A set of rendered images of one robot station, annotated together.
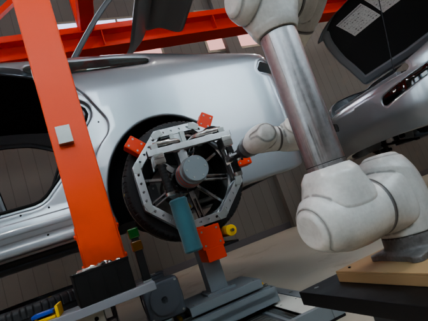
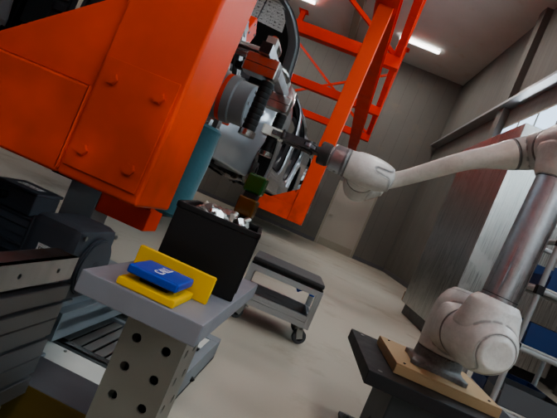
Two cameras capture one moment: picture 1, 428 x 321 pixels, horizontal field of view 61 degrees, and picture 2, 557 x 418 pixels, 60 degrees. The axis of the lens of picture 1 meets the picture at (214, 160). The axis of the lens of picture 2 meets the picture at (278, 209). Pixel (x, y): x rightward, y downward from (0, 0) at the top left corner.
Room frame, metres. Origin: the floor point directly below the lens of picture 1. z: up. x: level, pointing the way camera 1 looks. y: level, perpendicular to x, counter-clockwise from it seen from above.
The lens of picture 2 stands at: (0.92, 1.25, 0.62)
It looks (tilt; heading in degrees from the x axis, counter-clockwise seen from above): 0 degrees down; 297
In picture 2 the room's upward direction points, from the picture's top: 23 degrees clockwise
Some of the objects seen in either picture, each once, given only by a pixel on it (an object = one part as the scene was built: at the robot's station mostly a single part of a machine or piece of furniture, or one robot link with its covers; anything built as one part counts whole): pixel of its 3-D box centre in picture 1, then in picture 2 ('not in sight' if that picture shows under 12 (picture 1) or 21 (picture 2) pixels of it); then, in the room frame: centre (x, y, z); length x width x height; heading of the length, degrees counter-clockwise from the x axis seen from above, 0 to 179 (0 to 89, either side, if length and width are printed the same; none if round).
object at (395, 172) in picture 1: (390, 192); (455, 322); (1.02, -0.43, 0.50); 0.18 x 0.16 x 0.22; 117
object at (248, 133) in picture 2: (165, 179); (257, 107); (1.60, 0.23, 0.83); 0.04 x 0.04 x 0.16
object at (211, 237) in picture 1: (209, 243); (137, 194); (1.92, 0.17, 0.48); 0.16 x 0.12 x 0.17; 20
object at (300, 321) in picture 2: not in sight; (278, 294); (1.93, -1.16, 0.17); 0.43 x 0.36 x 0.34; 25
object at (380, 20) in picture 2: not in sight; (317, 107); (3.26, -3.27, 1.75); 0.68 x 0.16 x 2.45; 20
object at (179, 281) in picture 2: (44, 314); (160, 279); (1.30, 0.74, 0.47); 0.07 x 0.07 x 0.02; 20
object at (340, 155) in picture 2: (249, 146); (338, 159); (1.51, -0.16, 0.83); 0.09 x 0.06 x 0.09; 110
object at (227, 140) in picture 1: (224, 142); (277, 102); (1.75, -0.08, 0.93); 0.09 x 0.05 x 0.05; 20
